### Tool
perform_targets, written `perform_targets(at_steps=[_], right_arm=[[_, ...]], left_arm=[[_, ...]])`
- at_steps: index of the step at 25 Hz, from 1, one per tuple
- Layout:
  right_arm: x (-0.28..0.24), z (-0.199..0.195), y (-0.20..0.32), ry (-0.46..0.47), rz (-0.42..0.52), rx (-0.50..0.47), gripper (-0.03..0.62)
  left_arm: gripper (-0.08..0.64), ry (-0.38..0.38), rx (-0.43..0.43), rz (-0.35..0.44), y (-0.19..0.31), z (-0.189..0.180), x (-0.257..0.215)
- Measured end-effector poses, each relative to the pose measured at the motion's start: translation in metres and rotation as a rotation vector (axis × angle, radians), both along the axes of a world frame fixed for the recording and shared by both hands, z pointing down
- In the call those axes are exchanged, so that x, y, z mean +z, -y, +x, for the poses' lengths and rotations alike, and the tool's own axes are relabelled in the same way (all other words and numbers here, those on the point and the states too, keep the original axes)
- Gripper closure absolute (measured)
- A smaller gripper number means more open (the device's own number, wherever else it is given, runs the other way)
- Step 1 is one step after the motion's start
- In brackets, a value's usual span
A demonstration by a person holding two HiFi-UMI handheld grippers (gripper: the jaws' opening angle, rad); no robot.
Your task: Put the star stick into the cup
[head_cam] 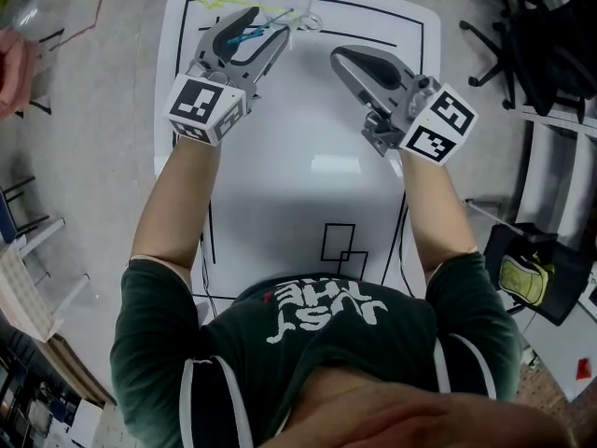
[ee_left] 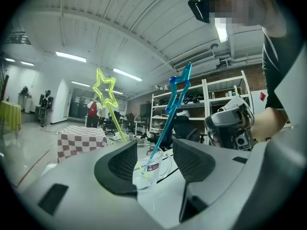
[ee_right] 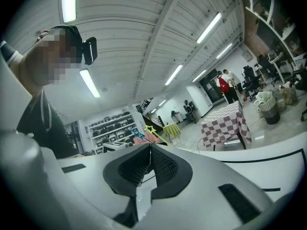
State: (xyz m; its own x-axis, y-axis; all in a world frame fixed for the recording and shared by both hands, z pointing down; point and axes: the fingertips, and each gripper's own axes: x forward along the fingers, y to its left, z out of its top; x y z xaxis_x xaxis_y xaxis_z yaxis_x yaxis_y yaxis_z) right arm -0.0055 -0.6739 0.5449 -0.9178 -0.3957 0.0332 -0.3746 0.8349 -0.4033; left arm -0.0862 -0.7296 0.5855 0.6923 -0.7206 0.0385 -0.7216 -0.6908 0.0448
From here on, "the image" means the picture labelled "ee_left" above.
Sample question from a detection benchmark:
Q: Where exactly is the person's right forearm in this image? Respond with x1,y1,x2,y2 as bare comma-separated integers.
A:
249,108,292,141

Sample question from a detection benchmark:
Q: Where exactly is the black head-mounted camera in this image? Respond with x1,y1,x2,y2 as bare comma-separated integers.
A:
188,0,213,24

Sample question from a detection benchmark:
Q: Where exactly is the clear glass cup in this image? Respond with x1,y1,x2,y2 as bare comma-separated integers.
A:
132,143,173,194

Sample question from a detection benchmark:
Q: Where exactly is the person's face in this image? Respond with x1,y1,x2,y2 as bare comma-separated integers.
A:
208,0,288,37

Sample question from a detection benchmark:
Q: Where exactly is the red backpack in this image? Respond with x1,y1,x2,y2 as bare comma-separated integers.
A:
87,101,98,117

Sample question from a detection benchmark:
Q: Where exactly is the white shelf rack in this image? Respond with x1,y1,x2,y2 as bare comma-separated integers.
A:
150,70,255,145

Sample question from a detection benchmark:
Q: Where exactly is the yellow-green stool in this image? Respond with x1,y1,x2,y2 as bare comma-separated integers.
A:
0,101,22,133

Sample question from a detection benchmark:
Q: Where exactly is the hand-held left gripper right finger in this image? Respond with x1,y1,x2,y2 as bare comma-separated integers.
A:
172,138,216,183

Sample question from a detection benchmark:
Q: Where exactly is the red white checkered cloth table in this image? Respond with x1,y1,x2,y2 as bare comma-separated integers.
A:
57,125,108,164

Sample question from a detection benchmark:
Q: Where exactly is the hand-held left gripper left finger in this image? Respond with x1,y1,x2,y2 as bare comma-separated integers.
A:
94,139,139,196

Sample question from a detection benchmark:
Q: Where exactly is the black office chair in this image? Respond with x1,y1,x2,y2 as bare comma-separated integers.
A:
103,111,123,136
171,115,201,150

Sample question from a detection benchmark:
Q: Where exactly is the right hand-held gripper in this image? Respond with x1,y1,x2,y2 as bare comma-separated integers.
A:
204,94,255,151

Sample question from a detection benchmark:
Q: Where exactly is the person's right hand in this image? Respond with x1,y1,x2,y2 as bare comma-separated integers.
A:
237,110,252,129

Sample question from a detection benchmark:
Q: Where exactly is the blue star straw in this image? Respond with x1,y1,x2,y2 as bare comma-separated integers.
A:
146,62,192,172

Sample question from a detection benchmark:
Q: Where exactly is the ceiling air conditioner unit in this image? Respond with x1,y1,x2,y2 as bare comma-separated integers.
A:
173,49,220,73

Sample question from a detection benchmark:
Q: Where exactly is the yellow star straw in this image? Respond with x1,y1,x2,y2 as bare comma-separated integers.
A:
92,68,149,179

